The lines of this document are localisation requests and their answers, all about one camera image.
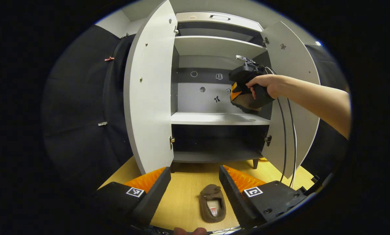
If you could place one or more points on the brown plush shoe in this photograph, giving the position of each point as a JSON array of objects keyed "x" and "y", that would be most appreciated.
[
  {"x": 211, "y": 191},
  {"x": 247, "y": 106}
]

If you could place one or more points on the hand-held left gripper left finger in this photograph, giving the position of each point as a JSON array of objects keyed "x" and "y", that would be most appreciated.
[{"x": 157, "y": 192}]

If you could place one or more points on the silver clip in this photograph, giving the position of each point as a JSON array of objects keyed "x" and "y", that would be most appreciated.
[{"x": 102, "y": 123}]

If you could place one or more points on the white shoe cabinet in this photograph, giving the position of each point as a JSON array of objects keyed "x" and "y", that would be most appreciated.
[{"x": 195, "y": 94}]

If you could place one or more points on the red clip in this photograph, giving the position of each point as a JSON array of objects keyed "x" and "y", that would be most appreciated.
[{"x": 109, "y": 58}]

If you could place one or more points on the black backdrop cloth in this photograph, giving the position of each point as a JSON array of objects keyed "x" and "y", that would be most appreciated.
[
  {"x": 328, "y": 71},
  {"x": 77, "y": 114}
]

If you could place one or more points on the white cabinet shelf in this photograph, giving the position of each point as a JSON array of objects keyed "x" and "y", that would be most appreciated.
[
  {"x": 208, "y": 118},
  {"x": 214, "y": 45}
]

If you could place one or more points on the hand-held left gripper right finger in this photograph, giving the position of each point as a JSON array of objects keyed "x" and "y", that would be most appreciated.
[{"x": 234, "y": 199}]

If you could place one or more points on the dark cabinet leg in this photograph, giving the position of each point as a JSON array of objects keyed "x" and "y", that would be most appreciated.
[{"x": 255, "y": 163}]

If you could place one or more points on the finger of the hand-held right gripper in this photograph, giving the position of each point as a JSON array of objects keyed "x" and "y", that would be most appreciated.
[{"x": 235, "y": 94}]

